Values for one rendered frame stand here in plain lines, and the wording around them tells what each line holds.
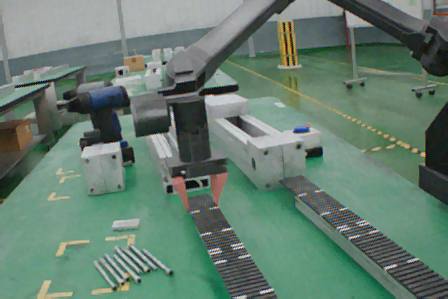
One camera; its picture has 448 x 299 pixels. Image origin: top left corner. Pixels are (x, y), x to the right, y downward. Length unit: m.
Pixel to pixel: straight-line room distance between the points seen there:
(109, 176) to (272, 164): 0.37
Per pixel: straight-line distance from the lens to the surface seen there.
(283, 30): 11.23
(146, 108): 0.79
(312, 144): 1.19
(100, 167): 1.10
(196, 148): 0.81
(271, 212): 0.89
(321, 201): 0.83
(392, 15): 1.09
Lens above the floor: 1.12
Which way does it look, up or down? 14 degrees down
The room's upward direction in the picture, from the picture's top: 7 degrees counter-clockwise
